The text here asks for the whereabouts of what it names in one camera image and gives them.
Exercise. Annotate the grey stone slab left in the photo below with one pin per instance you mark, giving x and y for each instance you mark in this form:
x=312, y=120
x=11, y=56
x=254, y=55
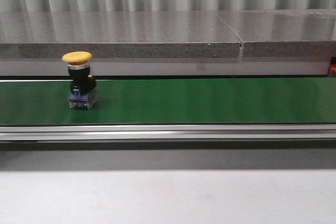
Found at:
x=117, y=35

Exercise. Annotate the grey stone slab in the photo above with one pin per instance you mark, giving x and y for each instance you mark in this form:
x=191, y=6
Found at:
x=283, y=35
x=117, y=35

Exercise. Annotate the yellow mushroom push button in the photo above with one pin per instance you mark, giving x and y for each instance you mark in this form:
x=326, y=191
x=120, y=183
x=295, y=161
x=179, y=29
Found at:
x=83, y=92

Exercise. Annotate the grey stone slab right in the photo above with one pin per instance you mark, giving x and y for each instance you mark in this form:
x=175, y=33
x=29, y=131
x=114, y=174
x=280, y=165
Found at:
x=283, y=35

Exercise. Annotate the green conveyor belt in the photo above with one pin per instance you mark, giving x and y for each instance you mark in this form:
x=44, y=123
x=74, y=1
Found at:
x=187, y=110

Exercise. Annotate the red plastic tray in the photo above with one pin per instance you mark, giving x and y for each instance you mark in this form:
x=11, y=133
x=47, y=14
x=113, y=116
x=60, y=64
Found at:
x=332, y=68

